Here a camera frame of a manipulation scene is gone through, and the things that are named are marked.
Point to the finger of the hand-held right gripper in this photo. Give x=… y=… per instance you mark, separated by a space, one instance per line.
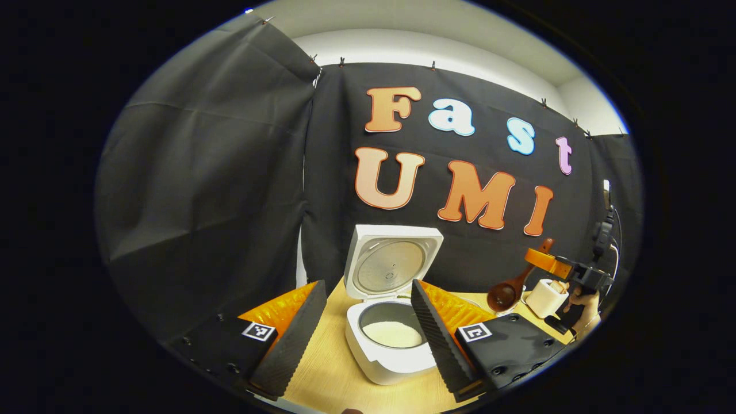
x=549 y=263

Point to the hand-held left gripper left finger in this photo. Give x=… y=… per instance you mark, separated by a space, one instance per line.
x=293 y=345

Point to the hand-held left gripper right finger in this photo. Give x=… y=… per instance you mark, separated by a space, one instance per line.
x=440 y=345

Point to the white rice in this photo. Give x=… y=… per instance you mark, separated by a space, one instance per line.
x=391 y=334

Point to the brown wooden spoon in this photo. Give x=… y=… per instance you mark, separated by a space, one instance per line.
x=503 y=296

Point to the white rice cooker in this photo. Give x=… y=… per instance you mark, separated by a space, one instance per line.
x=391 y=270

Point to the bread slice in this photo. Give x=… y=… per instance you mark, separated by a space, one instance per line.
x=556 y=286

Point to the white toaster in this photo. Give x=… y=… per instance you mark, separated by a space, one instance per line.
x=540 y=302

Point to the black backdrop cloth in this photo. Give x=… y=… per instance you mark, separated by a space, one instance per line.
x=230 y=172

